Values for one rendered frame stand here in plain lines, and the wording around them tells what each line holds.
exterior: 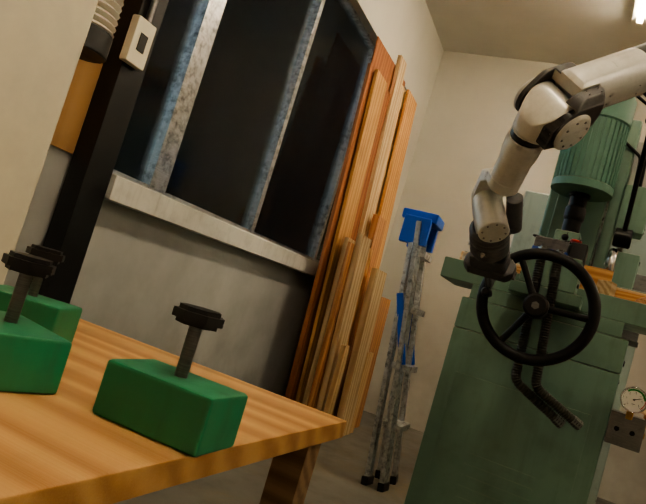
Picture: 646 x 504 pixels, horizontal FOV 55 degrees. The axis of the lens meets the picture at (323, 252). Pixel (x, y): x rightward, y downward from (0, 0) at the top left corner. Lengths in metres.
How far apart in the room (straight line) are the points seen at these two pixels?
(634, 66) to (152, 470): 1.07
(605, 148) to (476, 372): 0.74
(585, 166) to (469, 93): 2.87
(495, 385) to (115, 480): 1.41
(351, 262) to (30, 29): 2.12
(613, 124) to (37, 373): 1.71
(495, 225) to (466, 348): 0.57
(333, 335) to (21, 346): 2.60
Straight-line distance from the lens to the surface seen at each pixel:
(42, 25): 1.37
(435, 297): 4.38
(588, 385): 1.76
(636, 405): 1.70
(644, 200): 2.17
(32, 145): 1.38
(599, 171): 1.94
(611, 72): 1.25
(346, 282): 3.11
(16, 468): 0.44
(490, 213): 1.32
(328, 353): 3.13
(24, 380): 0.60
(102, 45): 1.63
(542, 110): 1.20
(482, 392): 1.78
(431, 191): 4.53
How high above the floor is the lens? 0.68
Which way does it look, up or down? 4 degrees up
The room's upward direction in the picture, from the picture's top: 17 degrees clockwise
